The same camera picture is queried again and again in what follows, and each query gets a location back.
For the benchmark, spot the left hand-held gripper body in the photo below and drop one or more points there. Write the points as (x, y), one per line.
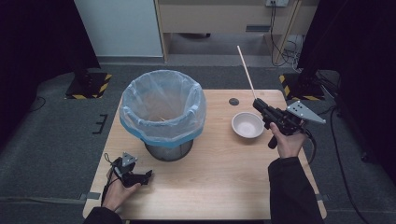
(124, 169)

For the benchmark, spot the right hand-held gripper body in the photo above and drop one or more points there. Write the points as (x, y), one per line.
(289, 119)

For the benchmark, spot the white bowl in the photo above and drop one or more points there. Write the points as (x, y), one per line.
(247, 125)

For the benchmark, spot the metal mesh trash bin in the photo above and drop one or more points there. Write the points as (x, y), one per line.
(169, 152)

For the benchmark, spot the wooden chopstick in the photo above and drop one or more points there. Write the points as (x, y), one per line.
(247, 73)
(162, 118)

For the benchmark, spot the translucent blue bin bag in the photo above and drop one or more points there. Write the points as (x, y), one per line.
(162, 105)

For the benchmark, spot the person's right hand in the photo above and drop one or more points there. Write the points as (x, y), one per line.
(288, 144)

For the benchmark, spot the person's left hand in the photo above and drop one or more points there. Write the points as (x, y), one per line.
(116, 194)

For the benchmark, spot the dark round table grommet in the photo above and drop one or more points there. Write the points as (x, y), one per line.
(233, 101)

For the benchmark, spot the black stand base striped edge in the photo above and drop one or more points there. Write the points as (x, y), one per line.
(88, 85)
(303, 88)

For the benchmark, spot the grey tape strip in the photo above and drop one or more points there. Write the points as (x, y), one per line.
(90, 196)
(322, 197)

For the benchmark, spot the black curtain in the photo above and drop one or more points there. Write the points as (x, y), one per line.
(34, 46)
(361, 62)

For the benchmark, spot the light wooden desk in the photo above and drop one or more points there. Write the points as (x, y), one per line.
(218, 17)

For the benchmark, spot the white partition panel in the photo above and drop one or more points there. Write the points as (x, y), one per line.
(120, 28)

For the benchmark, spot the wall power outlet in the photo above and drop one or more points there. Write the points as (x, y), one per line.
(276, 2)

